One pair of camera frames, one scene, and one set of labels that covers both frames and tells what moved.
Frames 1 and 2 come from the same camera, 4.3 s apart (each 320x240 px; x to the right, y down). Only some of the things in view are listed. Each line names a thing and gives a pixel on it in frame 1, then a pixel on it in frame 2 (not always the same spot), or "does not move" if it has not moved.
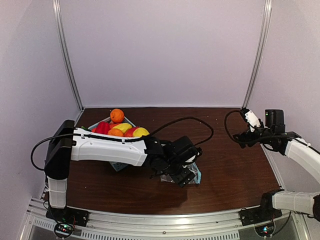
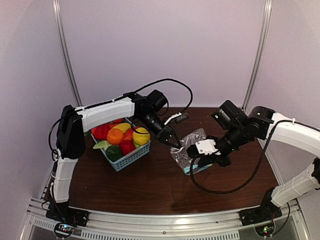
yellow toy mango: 123,126 does not move
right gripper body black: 265,137 → 223,162
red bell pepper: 102,127 does not move
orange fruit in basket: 115,132 does not move
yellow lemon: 140,131 does not move
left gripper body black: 182,179 → 159,134
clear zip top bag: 192,167 → 186,140
